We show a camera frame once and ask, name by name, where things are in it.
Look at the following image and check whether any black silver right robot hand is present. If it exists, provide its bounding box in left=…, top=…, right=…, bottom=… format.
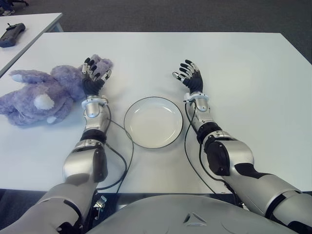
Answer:
left=172, top=58, right=204, bottom=95

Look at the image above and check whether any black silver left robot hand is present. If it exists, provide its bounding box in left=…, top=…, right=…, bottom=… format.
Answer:
left=81, top=57, right=113, bottom=98

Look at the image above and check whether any purple plush doll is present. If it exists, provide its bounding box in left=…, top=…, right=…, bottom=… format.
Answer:
left=0, top=54, right=115, bottom=126

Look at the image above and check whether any white plate with black rim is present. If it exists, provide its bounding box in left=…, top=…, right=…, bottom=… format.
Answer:
left=123, top=97, right=184, bottom=150

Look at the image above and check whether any white side table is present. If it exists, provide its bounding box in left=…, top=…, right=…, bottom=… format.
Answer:
left=0, top=12, right=64, bottom=77

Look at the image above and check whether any black handheld controller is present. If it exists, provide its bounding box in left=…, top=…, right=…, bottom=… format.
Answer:
left=0, top=22, right=26, bottom=48

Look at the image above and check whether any metal clamp under table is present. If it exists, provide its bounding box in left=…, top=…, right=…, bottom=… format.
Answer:
left=94, top=195, right=108, bottom=220

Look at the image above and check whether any grey robot torso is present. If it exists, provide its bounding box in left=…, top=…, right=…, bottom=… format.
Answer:
left=86, top=194, right=300, bottom=234

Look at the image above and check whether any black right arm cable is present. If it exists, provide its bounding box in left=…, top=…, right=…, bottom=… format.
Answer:
left=183, top=99, right=244, bottom=208

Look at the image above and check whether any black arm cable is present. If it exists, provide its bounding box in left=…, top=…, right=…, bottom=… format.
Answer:
left=183, top=99, right=244, bottom=208
left=97, top=97, right=135, bottom=195

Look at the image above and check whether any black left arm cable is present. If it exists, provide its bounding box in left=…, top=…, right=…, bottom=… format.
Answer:
left=97, top=97, right=135, bottom=195

